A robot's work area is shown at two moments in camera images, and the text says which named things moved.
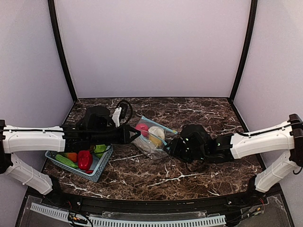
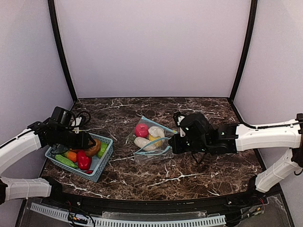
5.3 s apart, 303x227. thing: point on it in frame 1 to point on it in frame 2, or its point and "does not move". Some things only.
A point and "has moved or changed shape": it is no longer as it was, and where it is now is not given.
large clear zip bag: (153, 137) has moved or changed shape
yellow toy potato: (155, 141) does not move
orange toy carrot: (72, 156) does not move
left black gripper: (122, 135) to (83, 140)
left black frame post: (51, 6) does not move
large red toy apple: (144, 128) does not move
